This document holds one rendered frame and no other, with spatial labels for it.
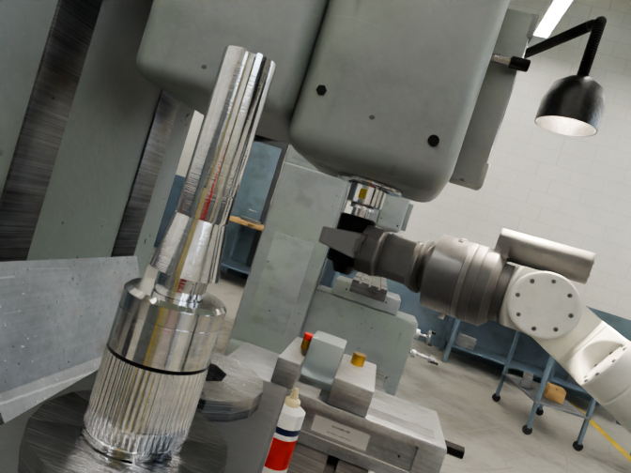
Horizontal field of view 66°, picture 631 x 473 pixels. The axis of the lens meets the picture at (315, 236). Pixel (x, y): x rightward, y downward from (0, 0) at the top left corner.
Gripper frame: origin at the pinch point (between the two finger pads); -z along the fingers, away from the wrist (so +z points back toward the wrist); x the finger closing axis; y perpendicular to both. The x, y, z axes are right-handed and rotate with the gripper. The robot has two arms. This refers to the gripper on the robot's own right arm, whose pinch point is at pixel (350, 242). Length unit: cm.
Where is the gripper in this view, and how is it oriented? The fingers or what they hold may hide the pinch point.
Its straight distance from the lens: 61.9
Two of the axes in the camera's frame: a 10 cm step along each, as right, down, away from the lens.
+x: -4.2, -1.0, -9.0
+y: -3.0, 9.5, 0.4
